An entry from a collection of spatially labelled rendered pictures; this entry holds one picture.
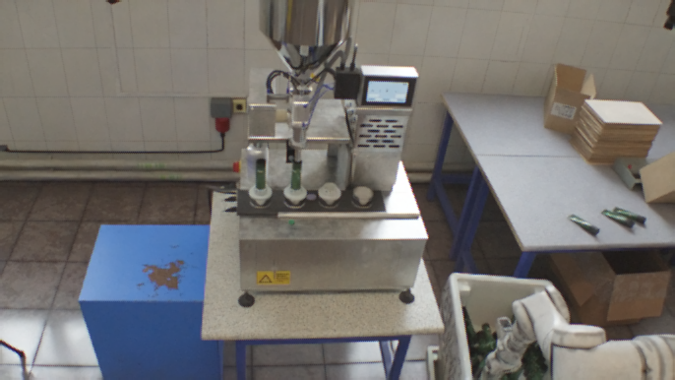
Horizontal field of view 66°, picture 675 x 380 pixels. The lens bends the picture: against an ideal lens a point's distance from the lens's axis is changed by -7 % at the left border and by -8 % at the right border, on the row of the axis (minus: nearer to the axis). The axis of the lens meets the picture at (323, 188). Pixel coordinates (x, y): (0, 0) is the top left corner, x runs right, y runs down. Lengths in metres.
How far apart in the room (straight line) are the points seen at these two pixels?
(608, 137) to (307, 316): 1.78
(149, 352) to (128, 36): 1.69
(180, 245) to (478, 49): 2.02
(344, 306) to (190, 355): 0.76
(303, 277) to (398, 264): 0.31
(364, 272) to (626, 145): 1.69
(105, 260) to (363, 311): 1.03
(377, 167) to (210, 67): 1.60
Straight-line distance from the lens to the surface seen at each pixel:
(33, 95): 3.52
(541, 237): 2.39
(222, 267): 1.99
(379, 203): 1.85
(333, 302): 1.90
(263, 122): 1.75
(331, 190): 1.77
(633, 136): 3.04
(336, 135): 1.81
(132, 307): 2.16
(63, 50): 3.33
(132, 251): 2.31
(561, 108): 3.14
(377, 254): 1.79
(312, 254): 1.75
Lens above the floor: 2.17
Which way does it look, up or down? 37 degrees down
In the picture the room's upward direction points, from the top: 6 degrees clockwise
